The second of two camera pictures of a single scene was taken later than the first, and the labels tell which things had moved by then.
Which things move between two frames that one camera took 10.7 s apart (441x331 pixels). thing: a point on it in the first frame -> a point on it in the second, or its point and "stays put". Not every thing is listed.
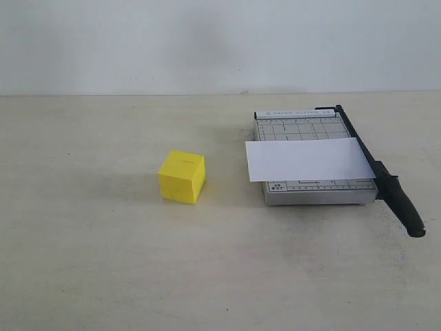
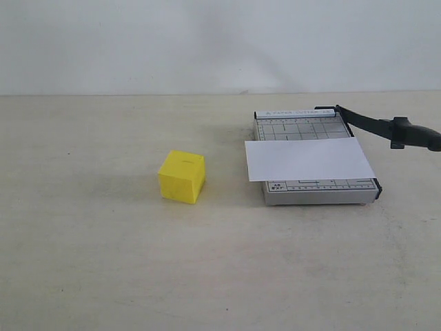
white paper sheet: [306, 159] stays put
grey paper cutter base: [286, 125] stays put
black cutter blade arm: [388, 187] -> [398, 131]
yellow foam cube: [182, 176] stays put
